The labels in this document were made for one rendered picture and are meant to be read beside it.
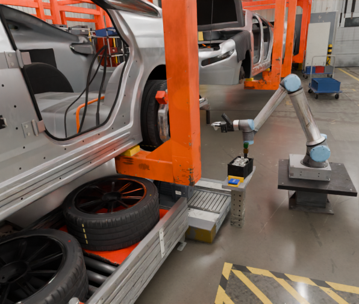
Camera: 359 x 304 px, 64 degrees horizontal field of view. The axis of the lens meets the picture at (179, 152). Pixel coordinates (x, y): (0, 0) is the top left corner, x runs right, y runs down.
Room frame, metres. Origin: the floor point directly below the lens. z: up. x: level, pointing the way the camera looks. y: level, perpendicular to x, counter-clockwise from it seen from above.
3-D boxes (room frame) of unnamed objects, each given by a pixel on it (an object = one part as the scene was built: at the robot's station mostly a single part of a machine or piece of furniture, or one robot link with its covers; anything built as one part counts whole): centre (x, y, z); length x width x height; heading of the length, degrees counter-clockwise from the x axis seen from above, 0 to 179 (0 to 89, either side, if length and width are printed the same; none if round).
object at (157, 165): (2.07, 0.25, 0.69); 0.52 x 0.17 x 0.35; 63
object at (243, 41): (5.33, -1.16, 1.36); 0.71 x 0.30 x 0.51; 153
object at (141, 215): (1.80, 0.50, 0.39); 0.66 x 0.66 x 0.24
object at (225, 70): (7.25, -1.22, 1.49); 4.95 x 1.86 x 1.59; 153
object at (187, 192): (2.22, 0.11, 0.26); 0.42 x 0.18 x 0.35; 63
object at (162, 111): (2.52, 0.01, 0.85); 0.54 x 0.07 x 0.54; 153
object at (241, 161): (2.12, -0.49, 0.51); 0.20 x 0.14 x 0.13; 144
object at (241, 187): (2.10, -0.48, 0.44); 0.43 x 0.17 x 0.03; 153
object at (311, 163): (2.36, -1.21, 0.45); 0.19 x 0.19 x 0.10
